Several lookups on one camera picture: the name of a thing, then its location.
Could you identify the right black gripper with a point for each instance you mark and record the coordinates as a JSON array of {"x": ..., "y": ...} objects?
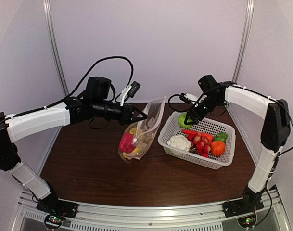
[{"x": 192, "y": 114}]

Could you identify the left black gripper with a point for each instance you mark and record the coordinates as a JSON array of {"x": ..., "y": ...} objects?
[{"x": 125, "y": 117}]

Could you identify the green apple toy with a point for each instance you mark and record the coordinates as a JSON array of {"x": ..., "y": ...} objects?
[{"x": 181, "y": 121}]

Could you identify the orange carrot toy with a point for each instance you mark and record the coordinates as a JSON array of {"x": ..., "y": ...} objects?
[{"x": 208, "y": 136}]

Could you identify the yellow lemon toy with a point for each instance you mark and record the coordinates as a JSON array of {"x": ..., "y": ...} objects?
[{"x": 133, "y": 131}]

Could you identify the clear dotted zip bag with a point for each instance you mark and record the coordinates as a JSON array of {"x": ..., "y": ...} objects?
[{"x": 146, "y": 129}]

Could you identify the white cauliflower toy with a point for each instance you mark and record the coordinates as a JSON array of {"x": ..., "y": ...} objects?
[{"x": 179, "y": 142}]

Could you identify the red bell pepper toy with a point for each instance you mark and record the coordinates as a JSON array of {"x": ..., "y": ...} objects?
[{"x": 126, "y": 143}]

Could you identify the green leafy vegetable toy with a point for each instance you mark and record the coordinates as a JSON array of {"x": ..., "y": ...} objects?
[{"x": 222, "y": 137}]

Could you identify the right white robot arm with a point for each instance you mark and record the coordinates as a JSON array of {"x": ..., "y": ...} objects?
[{"x": 274, "y": 134}]

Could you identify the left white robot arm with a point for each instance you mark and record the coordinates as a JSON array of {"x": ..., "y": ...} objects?
[{"x": 16, "y": 127}]

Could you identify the white plastic basket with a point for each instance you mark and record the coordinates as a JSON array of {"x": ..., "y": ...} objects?
[{"x": 172, "y": 128}]

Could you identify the red lychee bunch toy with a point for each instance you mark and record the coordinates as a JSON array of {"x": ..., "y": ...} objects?
[{"x": 199, "y": 145}]

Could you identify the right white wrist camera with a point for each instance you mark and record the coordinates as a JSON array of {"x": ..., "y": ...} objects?
[{"x": 188, "y": 98}]

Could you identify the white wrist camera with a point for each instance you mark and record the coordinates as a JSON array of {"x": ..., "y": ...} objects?
[
  {"x": 188, "y": 98},
  {"x": 129, "y": 92}
]

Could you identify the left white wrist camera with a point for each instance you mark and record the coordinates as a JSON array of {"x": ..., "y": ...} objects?
[{"x": 129, "y": 92}]

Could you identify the right aluminium frame post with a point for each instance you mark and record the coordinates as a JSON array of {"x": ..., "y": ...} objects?
[{"x": 248, "y": 19}]

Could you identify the aluminium frame post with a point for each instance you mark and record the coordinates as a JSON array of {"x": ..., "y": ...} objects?
[
  {"x": 54, "y": 47},
  {"x": 248, "y": 19}
]

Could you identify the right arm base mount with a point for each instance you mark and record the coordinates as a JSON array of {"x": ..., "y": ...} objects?
[{"x": 242, "y": 209}]

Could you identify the curved aluminium front rail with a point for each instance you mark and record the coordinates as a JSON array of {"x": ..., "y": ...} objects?
[{"x": 202, "y": 217}]

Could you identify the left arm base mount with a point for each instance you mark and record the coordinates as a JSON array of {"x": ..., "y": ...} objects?
[{"x": 57, "y": 212}]

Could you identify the left aluminium frame post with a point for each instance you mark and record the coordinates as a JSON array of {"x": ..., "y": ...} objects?
[{"x": 54, "y": 47}]

